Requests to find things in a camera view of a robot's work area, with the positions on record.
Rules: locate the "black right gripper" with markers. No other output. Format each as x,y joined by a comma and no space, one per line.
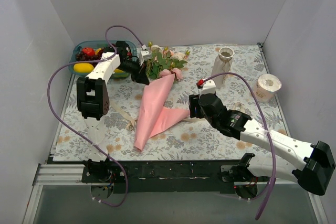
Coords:
194,106

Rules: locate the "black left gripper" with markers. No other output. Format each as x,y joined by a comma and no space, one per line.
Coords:
139,74

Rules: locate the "pink rose flower stem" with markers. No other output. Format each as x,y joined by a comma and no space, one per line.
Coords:
176,71

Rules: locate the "white rose flower stem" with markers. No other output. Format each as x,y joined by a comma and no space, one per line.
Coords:
164,59

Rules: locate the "pink wrapping paper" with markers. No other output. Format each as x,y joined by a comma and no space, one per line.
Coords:
154,118

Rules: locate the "beige printed ribbon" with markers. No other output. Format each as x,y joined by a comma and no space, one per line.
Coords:
131,121

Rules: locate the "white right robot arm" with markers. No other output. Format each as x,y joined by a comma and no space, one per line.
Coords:
311,166

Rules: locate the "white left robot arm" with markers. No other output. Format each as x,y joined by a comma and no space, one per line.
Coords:
93,101

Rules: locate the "white ribbed ceramic vase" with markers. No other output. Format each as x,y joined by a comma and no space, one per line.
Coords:
222,64

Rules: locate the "floral patterned table mat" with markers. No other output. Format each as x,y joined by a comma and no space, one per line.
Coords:
184,141

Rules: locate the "red apple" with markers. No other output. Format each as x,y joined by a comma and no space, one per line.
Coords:
90,52

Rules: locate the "teal plastic fruit basket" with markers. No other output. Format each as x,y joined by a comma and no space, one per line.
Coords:
130,47

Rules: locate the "yellow mango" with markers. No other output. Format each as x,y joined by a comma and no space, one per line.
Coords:
84,68

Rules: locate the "dark purple grapes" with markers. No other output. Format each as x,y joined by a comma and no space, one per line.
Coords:
80,56

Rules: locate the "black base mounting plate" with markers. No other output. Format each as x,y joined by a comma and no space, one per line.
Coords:
223,176

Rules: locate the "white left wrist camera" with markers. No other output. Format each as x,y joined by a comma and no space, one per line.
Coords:
144,55

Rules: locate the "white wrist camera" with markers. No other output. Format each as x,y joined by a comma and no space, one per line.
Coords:
206,87
144,55

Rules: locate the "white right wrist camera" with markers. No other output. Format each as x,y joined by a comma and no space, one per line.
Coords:
206,87

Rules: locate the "aluminium frame rail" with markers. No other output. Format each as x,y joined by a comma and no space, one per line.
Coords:
51,174

